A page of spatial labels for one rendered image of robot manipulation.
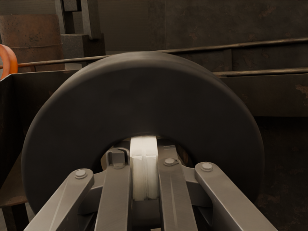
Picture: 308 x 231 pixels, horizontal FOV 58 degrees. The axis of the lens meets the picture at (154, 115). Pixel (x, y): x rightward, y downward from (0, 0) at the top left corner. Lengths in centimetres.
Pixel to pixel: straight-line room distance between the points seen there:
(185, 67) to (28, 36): 289
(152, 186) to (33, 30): 289
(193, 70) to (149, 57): 3
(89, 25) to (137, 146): 562
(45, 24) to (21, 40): 27
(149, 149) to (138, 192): 3
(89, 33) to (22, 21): 288
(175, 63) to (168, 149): 5
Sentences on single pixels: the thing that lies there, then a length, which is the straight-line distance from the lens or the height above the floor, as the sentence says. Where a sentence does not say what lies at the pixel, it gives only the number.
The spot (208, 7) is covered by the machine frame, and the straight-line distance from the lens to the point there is 70.
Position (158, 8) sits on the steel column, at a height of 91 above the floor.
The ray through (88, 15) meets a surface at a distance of 575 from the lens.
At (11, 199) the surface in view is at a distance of 42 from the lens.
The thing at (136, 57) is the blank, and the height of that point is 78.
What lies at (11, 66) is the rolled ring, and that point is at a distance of 102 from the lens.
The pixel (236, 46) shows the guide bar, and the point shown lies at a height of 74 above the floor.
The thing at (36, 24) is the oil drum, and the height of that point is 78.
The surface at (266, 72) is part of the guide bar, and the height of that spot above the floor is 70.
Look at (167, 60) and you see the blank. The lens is 15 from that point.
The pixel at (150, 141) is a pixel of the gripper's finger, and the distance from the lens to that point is 16.
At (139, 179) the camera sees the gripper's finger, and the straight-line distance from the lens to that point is 16.
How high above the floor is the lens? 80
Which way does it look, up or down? 19 degrees down
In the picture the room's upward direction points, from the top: 2 degrees counter-clockwise
